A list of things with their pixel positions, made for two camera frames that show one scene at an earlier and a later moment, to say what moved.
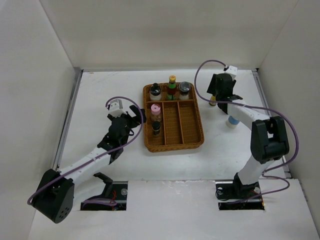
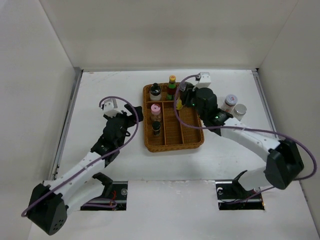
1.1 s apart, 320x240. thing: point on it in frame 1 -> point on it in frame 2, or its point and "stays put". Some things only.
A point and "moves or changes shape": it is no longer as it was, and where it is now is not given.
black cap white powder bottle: x=155 y=92 stays put
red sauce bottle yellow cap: x=172 y=87 stays put
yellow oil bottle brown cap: x=212 y=98 moves or changes shape
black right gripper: x=212 y=86 -> x=190 y=91
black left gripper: x=137 y=113 stays put
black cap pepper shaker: x=156 y=127 stays put
